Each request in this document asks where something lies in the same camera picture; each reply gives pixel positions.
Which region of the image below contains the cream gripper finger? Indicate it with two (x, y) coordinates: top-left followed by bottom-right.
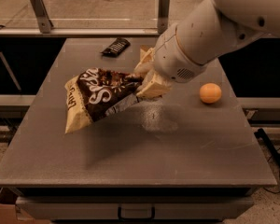
(133, 46), (154, 77)
(136, 72), (172, 99)

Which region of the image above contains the brown chip bag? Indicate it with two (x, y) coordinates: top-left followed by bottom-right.
(64, 68), (143, 133)

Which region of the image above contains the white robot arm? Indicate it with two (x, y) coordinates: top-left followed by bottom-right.
(135, 0), (280, 99)

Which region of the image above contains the black rxbar chocolate bar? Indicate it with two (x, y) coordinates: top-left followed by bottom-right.
(102, 37), (131, 57)

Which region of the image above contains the orange fruit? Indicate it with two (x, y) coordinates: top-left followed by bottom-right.
(199, 83), (222, 104)

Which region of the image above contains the black stand leg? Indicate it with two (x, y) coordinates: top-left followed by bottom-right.
(254, 128), (280, 174)

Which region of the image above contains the cardboard box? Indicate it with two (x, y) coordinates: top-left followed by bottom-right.
(0, 188), (50, 224)

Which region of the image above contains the middle metal bracket post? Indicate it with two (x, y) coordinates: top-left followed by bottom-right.
(157, 0), (170, 34)

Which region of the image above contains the metal bracket post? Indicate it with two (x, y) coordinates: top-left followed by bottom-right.
(30, 0), (53, 34)
(157, 0), (170, 34)

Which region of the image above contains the metal rail behind table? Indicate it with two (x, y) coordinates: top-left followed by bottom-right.
(0, 28), (159, 37)

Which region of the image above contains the left metal bracket post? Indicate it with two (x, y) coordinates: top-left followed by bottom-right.
(30, 0), (53, 34)

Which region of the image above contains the grey drawer with handle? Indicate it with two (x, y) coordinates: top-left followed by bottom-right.
(16, 196), (254, 221)

